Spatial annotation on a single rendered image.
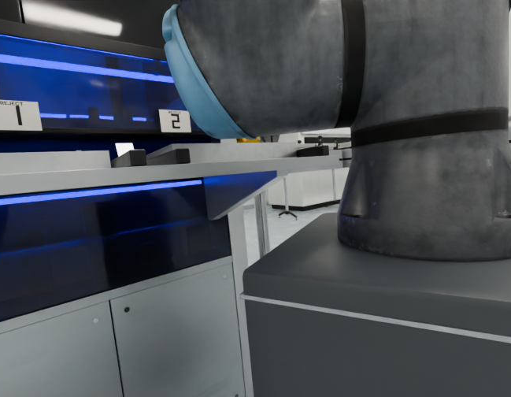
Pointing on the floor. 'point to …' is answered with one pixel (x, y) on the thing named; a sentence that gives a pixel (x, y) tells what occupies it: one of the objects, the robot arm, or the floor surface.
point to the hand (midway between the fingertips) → (268, 142)
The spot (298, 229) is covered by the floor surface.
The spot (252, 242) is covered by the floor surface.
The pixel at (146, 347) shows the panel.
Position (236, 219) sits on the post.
